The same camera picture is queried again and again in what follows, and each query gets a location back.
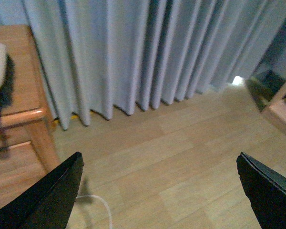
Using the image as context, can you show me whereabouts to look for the light blue curtain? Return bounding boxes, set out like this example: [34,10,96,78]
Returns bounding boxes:
[0,0,286,131]

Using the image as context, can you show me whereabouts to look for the white cable on floor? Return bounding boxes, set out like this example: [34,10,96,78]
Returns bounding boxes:
[75,194,113,229]

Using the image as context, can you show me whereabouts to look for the beige hand brush black bristles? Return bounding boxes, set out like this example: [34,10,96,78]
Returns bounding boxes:
[0,43,14,113]

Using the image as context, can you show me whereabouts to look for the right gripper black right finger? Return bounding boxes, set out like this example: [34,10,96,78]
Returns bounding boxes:
[236,152,286,229]

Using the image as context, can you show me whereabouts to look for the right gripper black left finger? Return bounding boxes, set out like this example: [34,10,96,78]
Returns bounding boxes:
[0,152,84,229]

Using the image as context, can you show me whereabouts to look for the wooden nightstand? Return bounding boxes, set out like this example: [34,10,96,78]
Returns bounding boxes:
[0,25,60,206]

